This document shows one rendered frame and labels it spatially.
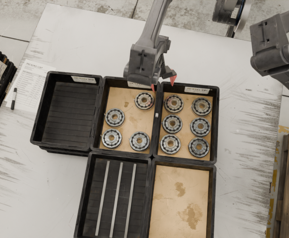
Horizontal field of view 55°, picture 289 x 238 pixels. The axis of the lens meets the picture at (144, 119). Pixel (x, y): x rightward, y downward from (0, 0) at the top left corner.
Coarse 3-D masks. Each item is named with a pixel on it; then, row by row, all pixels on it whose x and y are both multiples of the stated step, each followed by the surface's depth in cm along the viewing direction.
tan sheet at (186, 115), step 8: (184, 96) 151; (192, 96) 151; (200, 96) 151; (208, 96) 151; (184, 104) 150; (184, 112) 148; (192, 112) 148; (184, 120) 147; (208, 120) 146; (160, 128) 146; (184, 128) 145; (200, 128) 145; (160, 136) 144; (184, 136) 144; (192, 136) 144; (208, 136) 143; (168, 144) 143; (184, 144) 143; (160, 152) 142; (184, 152) 141; (208, 160) 140
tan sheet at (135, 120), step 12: (108, 96) 153; (120, 96) 152; (132, 96) 152; (108, 108) 150; (120, 108) 150; (132, 108) 150; (132, 120) 148; (144, 120) 148; (120, 132) 146; (132, 132) 146
